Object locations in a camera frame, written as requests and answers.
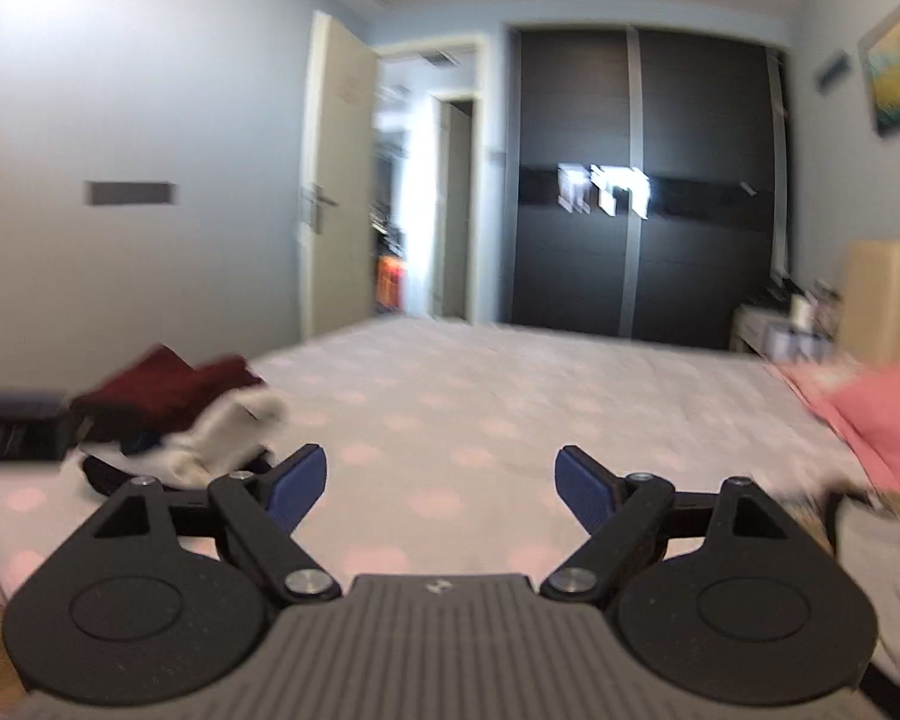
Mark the pink pillow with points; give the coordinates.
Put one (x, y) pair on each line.
(885, 420)

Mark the unfolded clothes pile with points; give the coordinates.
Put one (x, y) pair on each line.
(892, 600)

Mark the hallway door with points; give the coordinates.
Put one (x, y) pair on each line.
(454, 210)

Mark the polka dot bed blanket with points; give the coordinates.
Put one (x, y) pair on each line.
(457, 405)

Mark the dark wardrobe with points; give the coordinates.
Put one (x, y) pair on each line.
(645, 240)

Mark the white cup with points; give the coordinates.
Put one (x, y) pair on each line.
(799, 311)

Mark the wall control panel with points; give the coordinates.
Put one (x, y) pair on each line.
(832, 71)

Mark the white folded garment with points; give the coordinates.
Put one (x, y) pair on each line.
(225, 427)

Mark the grey wall vent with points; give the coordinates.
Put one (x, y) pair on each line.
(131, 193)

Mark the white nightstand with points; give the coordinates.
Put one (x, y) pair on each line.
(765, 330)

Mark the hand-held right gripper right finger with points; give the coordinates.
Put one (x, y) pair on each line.
(583, 484)

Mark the maroon sweater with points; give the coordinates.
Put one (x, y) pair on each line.
(165, 390)

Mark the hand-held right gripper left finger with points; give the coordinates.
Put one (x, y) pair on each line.
(298, 484)

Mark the beige room door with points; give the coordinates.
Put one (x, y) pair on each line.
(341, 165)

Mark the wooden headboard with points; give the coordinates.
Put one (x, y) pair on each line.
(885, 300)

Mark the orange box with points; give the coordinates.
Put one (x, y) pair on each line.
(391, 283)

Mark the navy folded garment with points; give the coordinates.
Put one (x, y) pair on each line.
(141, 444)

